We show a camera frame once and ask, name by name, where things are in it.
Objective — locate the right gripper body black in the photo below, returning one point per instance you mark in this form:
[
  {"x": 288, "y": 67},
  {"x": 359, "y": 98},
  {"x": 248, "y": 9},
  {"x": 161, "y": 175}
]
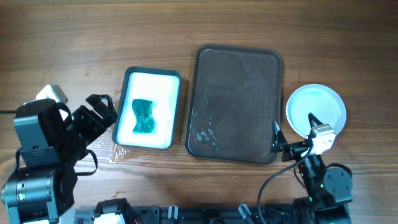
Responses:
[{"x": 294, "y": 150}]

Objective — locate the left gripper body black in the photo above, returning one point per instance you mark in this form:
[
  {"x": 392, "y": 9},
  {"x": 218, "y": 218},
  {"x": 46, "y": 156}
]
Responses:
[{"x": 86, "y": 127}]

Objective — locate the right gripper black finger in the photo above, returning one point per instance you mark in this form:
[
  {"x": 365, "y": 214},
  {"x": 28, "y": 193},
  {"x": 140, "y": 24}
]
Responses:
[
  {"x": 313, "y": 120},
  {"x": 279, "y": 142}
]

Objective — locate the white plate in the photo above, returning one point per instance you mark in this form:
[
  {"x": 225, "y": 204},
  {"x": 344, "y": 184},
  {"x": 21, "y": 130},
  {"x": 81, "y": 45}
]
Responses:
[{"x": 321, "y": 101}]

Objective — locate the green yellow sponge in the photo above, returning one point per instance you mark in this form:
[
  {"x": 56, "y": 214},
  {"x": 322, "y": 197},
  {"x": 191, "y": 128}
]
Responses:
[{"x": 145, "y": 122}]

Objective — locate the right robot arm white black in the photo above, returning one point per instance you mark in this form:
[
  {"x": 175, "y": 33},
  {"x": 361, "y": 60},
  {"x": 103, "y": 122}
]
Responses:
[{"x": 328, "y": 186}]

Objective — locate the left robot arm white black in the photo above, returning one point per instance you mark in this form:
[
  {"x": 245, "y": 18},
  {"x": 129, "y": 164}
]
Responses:
[{"x": 37, "y": 191}]

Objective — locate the brown plastic serving tray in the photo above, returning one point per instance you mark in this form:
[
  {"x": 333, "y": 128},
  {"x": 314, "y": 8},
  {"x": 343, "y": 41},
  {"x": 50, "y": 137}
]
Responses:
[{"x": 235, "y": 100}]

